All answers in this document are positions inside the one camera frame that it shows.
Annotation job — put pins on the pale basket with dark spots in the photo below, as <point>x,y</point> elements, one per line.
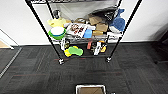
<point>77,90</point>

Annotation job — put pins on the small red item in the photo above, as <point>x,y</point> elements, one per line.
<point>89,45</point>

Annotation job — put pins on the green and yellow toy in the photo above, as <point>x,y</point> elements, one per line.
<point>74,51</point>

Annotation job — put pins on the white and black bottle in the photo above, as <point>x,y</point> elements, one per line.
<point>97,48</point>

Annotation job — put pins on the small blue cup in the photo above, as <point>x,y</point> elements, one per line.
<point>88,34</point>

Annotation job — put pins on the white box with red print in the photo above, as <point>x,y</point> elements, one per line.
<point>76,30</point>

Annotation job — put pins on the small orange toy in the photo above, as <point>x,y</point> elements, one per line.
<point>103,48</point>

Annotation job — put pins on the green and white bowl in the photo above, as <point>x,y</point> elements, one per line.
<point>57,33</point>

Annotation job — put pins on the yellow plush toy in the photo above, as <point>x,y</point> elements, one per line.
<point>57,22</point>

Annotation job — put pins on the dark grey bag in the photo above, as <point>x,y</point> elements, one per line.
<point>106,14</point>

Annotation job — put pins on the blue cloth bag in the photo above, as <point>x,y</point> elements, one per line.
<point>118,21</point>

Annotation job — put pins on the black chair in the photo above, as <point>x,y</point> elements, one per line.
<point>163,45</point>

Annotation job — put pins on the white door frame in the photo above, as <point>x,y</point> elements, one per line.
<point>8,39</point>

